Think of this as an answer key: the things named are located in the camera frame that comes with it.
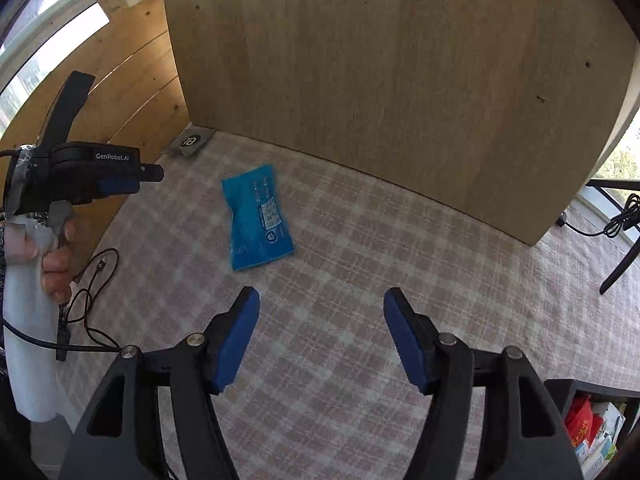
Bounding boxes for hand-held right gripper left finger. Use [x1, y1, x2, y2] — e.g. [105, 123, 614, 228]
[59, 285, 262, 480]

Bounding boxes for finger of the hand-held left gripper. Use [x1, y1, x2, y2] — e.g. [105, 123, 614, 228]
[107, 163, 166, 184]
[97, 178, 142, 196]

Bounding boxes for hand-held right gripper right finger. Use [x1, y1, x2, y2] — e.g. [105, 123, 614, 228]
[383, 286, 585, 480]

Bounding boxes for blue packet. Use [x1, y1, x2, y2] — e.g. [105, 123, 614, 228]
[221, 164, 296, 272]

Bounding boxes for black storage box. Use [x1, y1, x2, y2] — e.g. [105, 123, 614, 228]
[544, 378, 632, 480]

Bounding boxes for checked cloth desktop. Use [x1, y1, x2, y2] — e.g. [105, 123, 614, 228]
[30, 130, 640, 480]

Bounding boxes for person's left hand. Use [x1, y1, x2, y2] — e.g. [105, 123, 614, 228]
[24, 201, 78, 305]

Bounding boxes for gray round-logo pad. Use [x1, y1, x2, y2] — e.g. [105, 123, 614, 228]
[166, 130, 219, 159]

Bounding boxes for pine plank panel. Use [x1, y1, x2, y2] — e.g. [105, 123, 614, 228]
[0, 0, 192, 281]

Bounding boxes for red pouch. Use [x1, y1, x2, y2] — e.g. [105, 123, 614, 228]
[565, 395, 594, 449]

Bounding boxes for white cloth wrap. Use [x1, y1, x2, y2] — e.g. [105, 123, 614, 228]
[2, 212, 76, 422]

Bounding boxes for white illustrated bag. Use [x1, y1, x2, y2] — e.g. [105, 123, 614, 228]
[594, 401, 627, 443]

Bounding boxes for black tripod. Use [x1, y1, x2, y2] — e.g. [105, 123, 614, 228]
[586, 177, 640, 296]

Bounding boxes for light wooden board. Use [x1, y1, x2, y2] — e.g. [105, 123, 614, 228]
[160, 0, 640, 247]

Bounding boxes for loose black cable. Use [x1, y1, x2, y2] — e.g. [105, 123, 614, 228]
[54, 246, 122, 362]

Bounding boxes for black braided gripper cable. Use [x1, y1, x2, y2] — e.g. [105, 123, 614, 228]
[0, 150, 125, 353]

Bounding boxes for black ring light cable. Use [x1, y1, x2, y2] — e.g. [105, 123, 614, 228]
[555, 192, 640, 242]

